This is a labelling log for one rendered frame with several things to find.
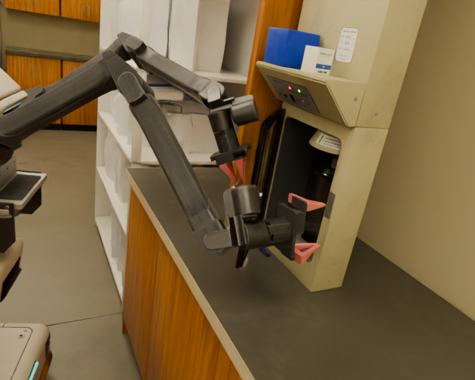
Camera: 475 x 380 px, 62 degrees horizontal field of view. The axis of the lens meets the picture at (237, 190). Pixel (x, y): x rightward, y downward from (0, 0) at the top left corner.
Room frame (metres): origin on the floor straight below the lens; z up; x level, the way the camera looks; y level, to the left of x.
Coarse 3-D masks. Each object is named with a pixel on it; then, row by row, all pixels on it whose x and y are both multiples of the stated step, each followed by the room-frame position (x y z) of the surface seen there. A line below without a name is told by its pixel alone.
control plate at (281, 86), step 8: (272, 80) 1.13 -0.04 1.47; (280, 80) 1.08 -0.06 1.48; (280, 88) 1.11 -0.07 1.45; (288, 88) 1.07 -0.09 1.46; (296, 88) 1.02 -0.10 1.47; (304, 88) 0.99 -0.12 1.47; (280, 96) 1.15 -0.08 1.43; (288, 96) 1.10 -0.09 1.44; (296, 96) 1.06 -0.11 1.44; (304, 96) 1.02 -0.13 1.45; (296, 104) 1.09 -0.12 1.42; (304, 104) 1.05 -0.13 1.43; (312, 104) 1.01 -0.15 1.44
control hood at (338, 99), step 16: (256, 64) 1.16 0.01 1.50; (272, 64) 1.09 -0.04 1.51; (288, 80) 1.04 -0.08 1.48; (304, 80) 0.96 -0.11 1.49; (320, 80) 0.90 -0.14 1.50; (336, 80) 0.90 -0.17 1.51; (320, 96) 0.94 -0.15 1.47; (336, 96) 0.90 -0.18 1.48; (352, 96) 0.92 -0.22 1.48; (320, 112) 1.00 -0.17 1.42; (336, 112) 0.93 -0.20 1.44; (352, 112) 0.93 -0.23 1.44
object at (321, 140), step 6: (318, 132) 1.09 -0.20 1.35; (324, 132) 1.07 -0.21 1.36; (312, 138) 1.11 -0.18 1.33; (318, 138) 1.07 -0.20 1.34; (324, 138) 1.06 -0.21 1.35; (330, 138) 1.05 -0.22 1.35; (336, 138) 1.04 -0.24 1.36; (312, 144) 1.08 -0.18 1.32; (318, 144) 1.06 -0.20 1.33; (324, 144) 1.05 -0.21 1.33; (330, 144) 1.04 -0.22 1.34; (336, 144) 1.03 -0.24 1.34; (324, 150) 1.04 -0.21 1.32; (330, 150) 1.03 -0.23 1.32; (336, 150) 1.03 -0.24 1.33
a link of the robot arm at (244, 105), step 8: (208, 88) 1.06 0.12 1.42; (216, 88) 1.05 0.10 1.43; (208, 96) 1.04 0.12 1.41; (216, 96) 1.03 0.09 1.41; (248, 96) 1.03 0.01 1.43; (216, 104) 1.04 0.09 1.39; (224, 104) 1.04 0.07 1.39; (232, 104) 1.03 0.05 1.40; (240, 104) 1.01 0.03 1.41; (248, 104) 1.00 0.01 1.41; (232, 112) 1.00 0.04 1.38; (240, 112) 0.99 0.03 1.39; (248, 112) 0.99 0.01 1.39; (256, 112) 1.00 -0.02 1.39; (240, 120) 0.99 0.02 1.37; (248, 120) 1.00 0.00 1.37; (256, 120) 1.00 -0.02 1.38
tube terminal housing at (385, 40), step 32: (320, 0) 1.14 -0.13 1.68; (352, 0) 1.04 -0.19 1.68; (384, 0) 0.95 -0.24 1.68; (416, 0) 0.98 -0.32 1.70; (320, 32) 1.12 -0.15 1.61; (384, 32) 0.94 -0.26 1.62; (416, 32) 0.99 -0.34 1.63; (352, 64) 0.99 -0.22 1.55; (384, 64) 0.95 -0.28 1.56; (384, 96) 0.97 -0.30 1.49; (320, 128) 1.04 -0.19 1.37; (352, 128) 0.94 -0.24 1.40; (384, 128) 0.99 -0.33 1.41; (352, 160) 0.95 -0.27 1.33; (352, 192) 0.96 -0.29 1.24; (352, 224) 0.98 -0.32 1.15; (320, 256) 0.94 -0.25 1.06; (320, 288) 0.95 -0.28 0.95
